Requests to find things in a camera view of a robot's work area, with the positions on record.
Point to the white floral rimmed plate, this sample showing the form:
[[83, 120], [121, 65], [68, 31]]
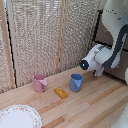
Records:
[[18, 117]]

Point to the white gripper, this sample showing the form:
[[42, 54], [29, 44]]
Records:
[[99, 71]]

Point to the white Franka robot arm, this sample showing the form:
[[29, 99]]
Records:
[[111, 36]]

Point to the blue mug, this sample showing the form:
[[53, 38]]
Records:
[[76, 82]]

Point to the dark brown drawer cabinet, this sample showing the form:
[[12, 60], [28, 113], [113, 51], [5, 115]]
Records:
[[100, 35]]

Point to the wooden screen post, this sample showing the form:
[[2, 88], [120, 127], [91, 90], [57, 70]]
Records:
[[7, 43]]

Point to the grey rounded object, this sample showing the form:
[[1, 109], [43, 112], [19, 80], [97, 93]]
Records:
[[121, 118]]

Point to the woven bamboo screen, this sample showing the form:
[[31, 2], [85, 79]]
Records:
[[33, 36]]

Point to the orange rectangular block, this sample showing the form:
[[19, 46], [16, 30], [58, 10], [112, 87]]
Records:
[[61, 92]]

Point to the pink mug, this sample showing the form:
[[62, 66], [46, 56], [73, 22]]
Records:
[[39, 83]]

